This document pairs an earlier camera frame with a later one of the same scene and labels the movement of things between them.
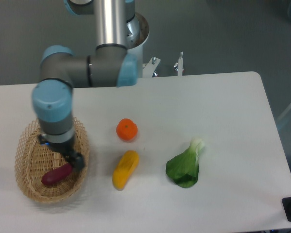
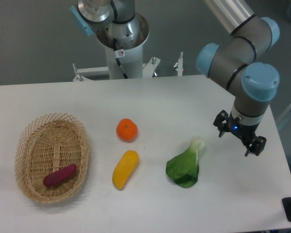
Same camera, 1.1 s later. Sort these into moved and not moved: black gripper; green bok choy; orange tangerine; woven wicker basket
Moved: black gripper
Not moved: woven wicker basket; orange tangerine; green bok choy
